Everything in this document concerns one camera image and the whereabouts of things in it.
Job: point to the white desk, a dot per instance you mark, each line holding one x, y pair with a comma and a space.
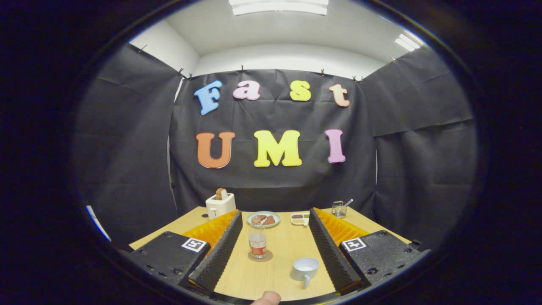
99, 226

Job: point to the black table clamp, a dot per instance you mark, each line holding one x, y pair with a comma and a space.
415, 244

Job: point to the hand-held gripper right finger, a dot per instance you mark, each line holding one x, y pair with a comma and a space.
332, 254

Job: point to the large ceiling light panel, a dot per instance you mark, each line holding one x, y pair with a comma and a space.
279, 7

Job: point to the round brown coaster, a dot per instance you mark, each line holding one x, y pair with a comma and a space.
269, 255

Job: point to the white cup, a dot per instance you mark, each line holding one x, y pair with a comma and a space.
305, 267

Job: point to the wooden table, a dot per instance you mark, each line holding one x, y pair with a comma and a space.
281, 250

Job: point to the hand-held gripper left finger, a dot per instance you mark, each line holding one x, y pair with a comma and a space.
220, 254

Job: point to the brown food piece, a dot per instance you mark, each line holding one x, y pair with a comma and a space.
269, 220
261, 217

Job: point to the white divided dish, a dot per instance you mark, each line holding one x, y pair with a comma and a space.
300, 219

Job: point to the bread slice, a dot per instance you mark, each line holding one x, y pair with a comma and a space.
221, 194

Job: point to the small ceiling light panel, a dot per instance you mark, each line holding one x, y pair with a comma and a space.
407, 42

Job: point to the pale green plate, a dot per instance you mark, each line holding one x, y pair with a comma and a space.
276, 217

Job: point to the white toaster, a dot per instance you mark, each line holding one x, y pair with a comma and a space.
220, 207

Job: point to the clear plastic juice bottle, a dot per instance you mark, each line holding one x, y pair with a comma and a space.
257, 249

